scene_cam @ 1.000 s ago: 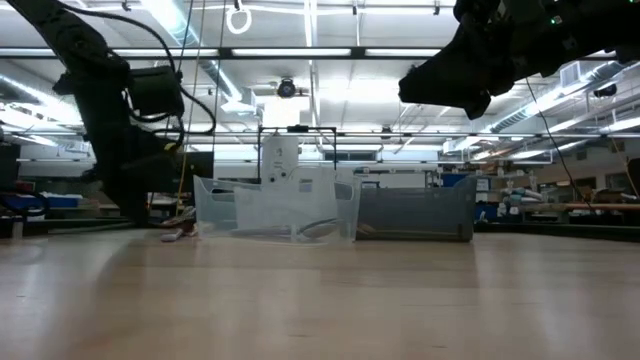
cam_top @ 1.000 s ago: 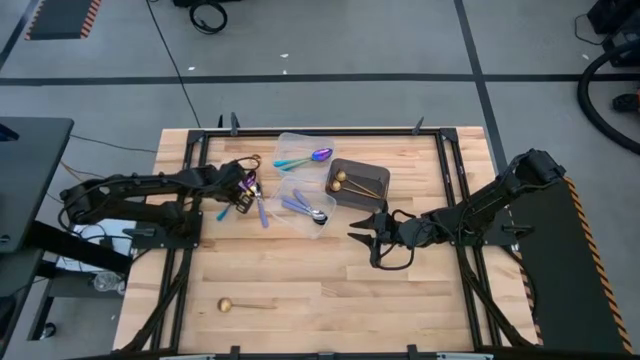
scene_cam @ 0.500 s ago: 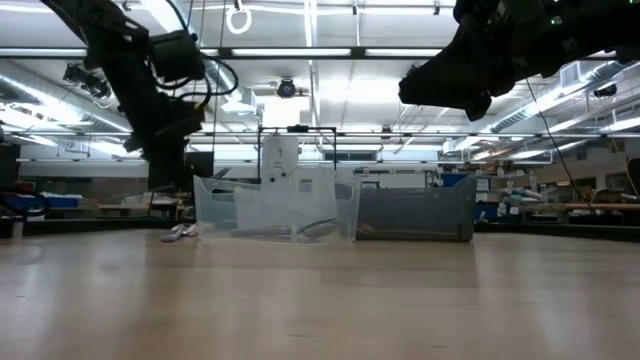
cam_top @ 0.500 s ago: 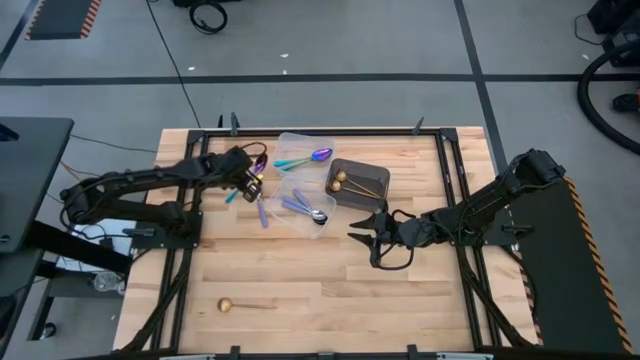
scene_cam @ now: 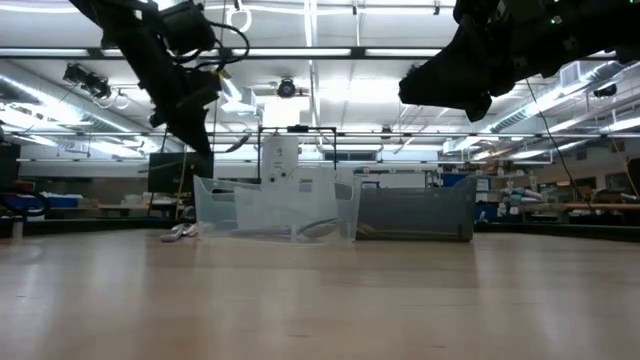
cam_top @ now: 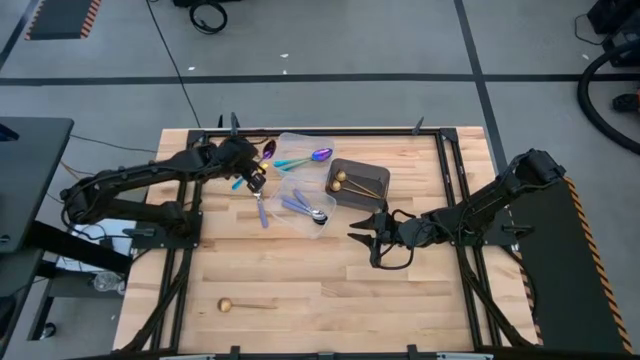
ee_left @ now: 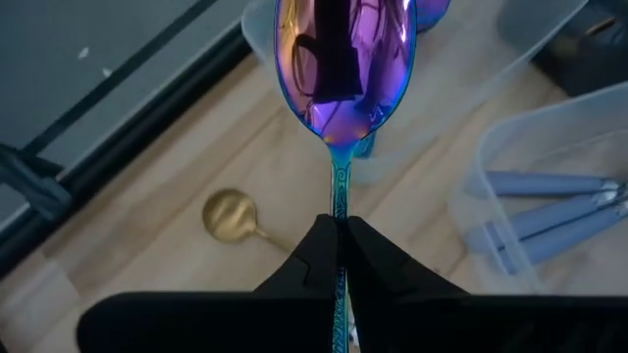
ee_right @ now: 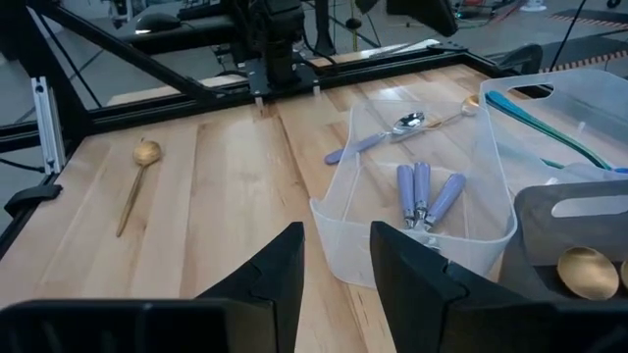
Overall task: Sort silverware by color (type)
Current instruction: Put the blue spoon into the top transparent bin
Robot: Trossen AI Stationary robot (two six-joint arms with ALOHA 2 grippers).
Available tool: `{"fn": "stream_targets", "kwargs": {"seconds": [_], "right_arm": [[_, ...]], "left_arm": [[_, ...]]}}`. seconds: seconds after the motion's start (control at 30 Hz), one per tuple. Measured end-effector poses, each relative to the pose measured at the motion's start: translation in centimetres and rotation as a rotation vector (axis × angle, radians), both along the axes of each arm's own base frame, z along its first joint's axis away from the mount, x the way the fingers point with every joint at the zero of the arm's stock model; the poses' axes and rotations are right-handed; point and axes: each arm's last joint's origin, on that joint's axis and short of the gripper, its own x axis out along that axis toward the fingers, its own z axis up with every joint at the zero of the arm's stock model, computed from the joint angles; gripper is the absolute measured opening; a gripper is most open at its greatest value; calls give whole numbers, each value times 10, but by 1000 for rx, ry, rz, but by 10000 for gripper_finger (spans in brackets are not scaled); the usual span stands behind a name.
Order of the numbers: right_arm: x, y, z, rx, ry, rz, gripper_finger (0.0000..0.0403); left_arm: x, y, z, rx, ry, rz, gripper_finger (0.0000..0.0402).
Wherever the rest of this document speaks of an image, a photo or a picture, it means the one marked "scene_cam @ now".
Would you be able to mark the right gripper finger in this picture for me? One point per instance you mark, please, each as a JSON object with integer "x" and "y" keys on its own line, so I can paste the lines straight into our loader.
{"x": 477, "y": 102}
{"x": 435, "y": 80}

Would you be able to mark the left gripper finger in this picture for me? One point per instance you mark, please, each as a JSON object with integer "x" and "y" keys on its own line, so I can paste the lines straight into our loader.
{"x": 192, "y": 137}
{"x": 207, "y": 132}

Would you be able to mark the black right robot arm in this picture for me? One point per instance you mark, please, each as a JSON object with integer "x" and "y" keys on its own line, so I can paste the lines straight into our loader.
{"x": 575, "y": 30}

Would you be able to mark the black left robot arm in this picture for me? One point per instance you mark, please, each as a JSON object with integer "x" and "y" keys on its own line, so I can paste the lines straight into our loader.
{"x": 145, "y": 55}

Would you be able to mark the black monitor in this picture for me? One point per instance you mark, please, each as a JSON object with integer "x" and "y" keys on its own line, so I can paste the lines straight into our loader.
{"x": 175, "y": 172}

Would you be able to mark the white led strip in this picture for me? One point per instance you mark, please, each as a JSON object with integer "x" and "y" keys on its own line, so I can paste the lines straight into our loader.
{"x": 45, "y": 52}
{"x": 400, "y": 52}
{"x": 290, "y": 52}

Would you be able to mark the white air vent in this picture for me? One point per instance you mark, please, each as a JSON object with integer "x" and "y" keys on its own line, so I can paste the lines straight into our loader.
{"x": 570, "y": 74}

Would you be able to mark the white machine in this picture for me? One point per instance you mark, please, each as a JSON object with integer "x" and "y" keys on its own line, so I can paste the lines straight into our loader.
{"x": 280, "y": 150}

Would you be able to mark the thin black stand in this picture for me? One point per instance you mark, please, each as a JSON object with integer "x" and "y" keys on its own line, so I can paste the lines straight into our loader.
{"x": 297, "y": 128}

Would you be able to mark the black ceiling projector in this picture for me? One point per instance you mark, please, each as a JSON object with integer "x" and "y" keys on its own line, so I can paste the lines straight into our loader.
{"x": 85, "y": 80}

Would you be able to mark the blue storage bin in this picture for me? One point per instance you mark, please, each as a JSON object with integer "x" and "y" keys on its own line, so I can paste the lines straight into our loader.
{"x": 62, "y": 202}
{"x": 486, "y": 212}

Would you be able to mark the grey plastic bin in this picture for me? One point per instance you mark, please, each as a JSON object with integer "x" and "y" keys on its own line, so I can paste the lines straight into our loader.
{"x": 420, "y": 215}

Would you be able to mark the wooden workbench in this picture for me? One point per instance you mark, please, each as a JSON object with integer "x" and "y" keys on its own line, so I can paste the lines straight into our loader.
{"x": 600, "y": 206}

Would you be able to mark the black equipment box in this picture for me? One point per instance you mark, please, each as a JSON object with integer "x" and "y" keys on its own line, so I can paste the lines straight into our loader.
{"x": 10, "y": 165}

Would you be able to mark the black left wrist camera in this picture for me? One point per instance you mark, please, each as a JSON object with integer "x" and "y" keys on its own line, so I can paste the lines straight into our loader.
{"x": 205, "y": 87}

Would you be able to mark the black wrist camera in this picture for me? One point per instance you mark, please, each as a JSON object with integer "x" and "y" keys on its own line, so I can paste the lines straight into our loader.
{"x": 477, "y": 22}
{"x": 205, "y": 87}

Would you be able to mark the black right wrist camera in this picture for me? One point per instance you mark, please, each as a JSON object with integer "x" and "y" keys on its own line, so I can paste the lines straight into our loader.
{"x": 477, "y": 22}

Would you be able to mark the black overhead camera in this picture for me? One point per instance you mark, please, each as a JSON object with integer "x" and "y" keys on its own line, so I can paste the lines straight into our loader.
{"x": 286, "y": 88}

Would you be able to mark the black dome camera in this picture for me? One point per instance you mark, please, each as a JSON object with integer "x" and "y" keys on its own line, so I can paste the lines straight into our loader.
{"x": 605, "y": 91}

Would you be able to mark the silver ventilation duct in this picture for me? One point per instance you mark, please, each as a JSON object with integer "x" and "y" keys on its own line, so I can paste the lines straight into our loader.
{"x": 620, "y": 72}

